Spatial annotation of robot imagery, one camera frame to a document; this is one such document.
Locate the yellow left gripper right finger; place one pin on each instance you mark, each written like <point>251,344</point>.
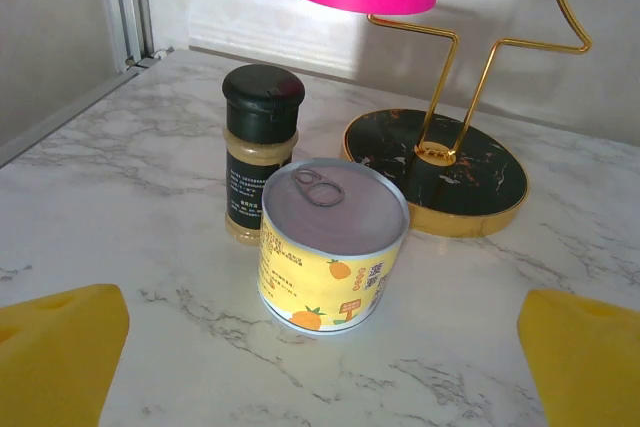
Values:
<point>590,367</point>

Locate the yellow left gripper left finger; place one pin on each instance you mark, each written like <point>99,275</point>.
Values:
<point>55,362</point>

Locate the pineapple can with yellow label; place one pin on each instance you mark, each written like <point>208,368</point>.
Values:
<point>330,247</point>

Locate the spice jar with black lid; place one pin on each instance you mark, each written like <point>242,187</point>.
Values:
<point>262,112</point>

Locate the aluminium table edge rail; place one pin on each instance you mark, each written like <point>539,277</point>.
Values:
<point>65,117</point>

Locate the aluminium frame post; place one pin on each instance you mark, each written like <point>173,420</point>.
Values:
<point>125,2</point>

